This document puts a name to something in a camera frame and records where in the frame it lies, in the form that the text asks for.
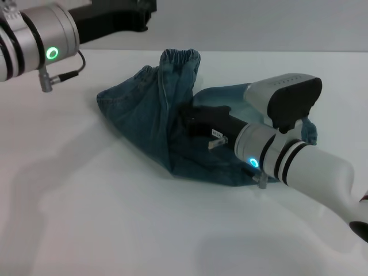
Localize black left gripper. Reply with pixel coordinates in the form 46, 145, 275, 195
68, 0, 158, 45

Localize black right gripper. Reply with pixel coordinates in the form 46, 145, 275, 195
178, 105, 251, 144

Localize blue denim shorts with embroidery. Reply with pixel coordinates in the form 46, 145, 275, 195
96, 48, 319, 187

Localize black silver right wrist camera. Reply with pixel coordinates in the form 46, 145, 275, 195
243, 74, 323, 135

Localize left arm cable with plug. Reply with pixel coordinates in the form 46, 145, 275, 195
40, 50, 87, 93

